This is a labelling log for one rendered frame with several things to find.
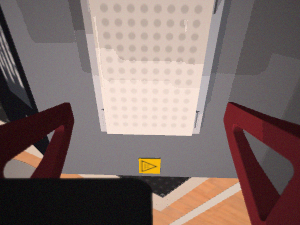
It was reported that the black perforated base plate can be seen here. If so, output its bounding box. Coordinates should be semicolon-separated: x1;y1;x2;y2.
0;103;191;198

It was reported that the black thermal cycler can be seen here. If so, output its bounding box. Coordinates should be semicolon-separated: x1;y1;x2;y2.
0;0;300;178

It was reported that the cream well plate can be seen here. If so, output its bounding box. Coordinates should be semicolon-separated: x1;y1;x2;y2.
89;0;214;136

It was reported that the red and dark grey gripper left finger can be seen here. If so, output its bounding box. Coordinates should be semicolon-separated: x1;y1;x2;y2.
0;102;74;178

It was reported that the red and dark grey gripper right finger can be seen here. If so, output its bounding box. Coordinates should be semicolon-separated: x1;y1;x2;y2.
224;102;300;225

